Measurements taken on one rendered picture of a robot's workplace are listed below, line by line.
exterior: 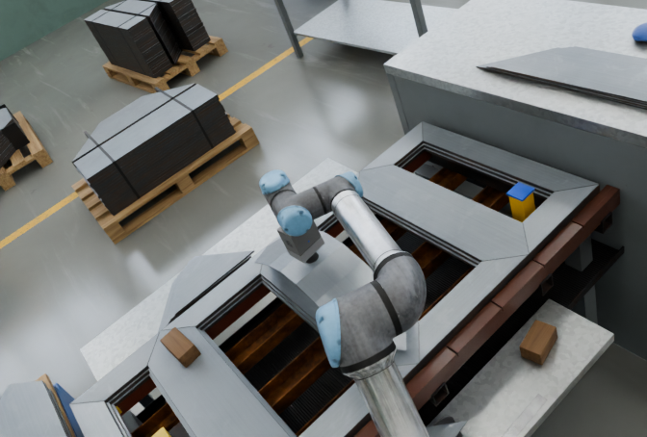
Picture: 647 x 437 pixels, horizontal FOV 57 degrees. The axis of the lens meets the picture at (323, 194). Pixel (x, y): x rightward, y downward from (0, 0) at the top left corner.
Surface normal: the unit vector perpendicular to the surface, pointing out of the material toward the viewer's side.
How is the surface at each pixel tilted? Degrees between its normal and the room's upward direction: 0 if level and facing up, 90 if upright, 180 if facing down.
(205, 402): 0
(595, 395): 0
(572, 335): 0
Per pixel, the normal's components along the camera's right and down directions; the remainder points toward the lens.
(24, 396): -0.32, -0.73
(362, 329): 0.16, -0.11
